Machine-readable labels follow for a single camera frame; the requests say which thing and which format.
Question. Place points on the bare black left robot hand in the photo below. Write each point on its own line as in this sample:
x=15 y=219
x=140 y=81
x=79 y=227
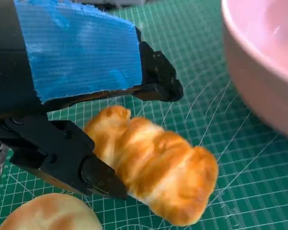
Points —
x=81 y=52

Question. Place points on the long twisted toy bread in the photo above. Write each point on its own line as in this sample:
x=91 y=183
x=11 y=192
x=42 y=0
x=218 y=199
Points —
x=158 y=163

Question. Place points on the round toy bread bun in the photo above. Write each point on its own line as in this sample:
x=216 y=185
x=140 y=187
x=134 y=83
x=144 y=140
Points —
x=50 y=215

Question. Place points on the pink bowl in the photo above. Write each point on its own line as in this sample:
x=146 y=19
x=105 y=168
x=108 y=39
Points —
x=266 y=60

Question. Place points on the green cutting mat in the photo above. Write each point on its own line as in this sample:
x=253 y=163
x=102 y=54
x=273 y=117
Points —
x=242 y=179

